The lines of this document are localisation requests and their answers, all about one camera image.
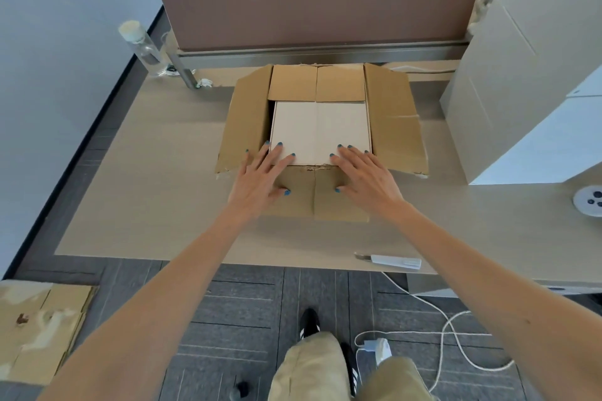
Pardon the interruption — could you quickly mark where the white desk cable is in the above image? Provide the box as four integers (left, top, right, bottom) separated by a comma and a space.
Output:
390, 65, 460, 73

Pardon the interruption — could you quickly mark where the person's right forearm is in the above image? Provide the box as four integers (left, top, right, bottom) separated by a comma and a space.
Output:
385, 200, 602, 401

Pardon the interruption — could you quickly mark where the clear bottle white cap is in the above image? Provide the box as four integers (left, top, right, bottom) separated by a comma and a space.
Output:
117, 19, 168, 76

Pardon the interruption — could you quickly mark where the white handheld controller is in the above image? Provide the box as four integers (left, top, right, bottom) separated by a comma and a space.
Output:
573, 184, 602, 218

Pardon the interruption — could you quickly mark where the white utility knife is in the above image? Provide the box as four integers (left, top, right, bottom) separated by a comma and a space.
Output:
353, 251, 423, 271

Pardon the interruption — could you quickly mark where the white round floor object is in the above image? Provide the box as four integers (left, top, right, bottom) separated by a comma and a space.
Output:
362, 338, 392, 367

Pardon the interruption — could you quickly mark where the person's left hand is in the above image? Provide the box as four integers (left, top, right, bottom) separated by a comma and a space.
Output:
227, 141, 297, 221

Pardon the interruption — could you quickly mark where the black striped shoe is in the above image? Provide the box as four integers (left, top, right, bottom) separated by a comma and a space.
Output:
299, 307, 320, 340
341, 343, 361, 397

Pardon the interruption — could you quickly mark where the grey metal bar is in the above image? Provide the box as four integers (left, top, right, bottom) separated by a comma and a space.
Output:
164, 34, 198, 90

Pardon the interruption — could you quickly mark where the mauve desk divider panel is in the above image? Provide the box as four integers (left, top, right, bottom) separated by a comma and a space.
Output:
158, 0, 486, 69

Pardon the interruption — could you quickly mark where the white floor cable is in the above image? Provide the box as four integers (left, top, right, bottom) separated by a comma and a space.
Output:
352, 271, 516, 392

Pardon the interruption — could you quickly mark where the person's left forearm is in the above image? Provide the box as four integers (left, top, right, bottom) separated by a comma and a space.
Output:
40, 206, 255, 401

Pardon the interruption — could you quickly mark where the brown cardboard box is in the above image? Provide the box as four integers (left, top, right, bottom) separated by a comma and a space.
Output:
215, 62, 430, 224
0, 279, 97, 387

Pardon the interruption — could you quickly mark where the person's right hand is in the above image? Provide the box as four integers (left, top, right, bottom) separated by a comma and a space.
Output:
329, 144, 408, 214

